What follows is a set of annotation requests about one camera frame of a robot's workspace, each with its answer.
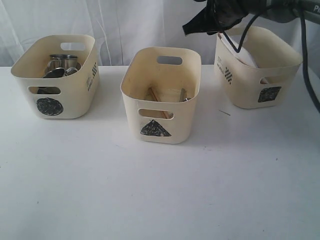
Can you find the steel mug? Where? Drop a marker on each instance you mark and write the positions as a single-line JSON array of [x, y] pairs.
[[60, 60], [71, 70]]

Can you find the stainless steel bowl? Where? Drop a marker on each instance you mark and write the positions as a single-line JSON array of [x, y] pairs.
[[58, 72]]

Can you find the white square plate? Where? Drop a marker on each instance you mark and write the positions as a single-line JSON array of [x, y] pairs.
[[243, 56]]

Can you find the steel table knife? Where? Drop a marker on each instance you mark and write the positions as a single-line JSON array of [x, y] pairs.
[[183, 96]]

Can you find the wooden chopstick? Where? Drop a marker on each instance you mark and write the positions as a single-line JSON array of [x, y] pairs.
[[156, 98]]

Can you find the cream bin with triangle mark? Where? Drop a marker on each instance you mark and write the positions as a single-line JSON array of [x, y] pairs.
[[167, 70]]

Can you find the cream bin with square mark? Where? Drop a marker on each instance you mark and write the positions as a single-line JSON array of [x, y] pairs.
[[267, 81]]

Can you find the steel mug front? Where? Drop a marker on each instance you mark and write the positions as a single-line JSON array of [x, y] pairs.
[[71, 70]]

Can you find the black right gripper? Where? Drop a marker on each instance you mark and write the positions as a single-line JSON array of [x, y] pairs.
[[218, 16]]

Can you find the cream bin with circle mark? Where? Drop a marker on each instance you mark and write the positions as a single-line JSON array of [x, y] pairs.
[[77, 90]]

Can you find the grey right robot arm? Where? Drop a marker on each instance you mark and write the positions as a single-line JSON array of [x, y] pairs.
[[285, 11]]

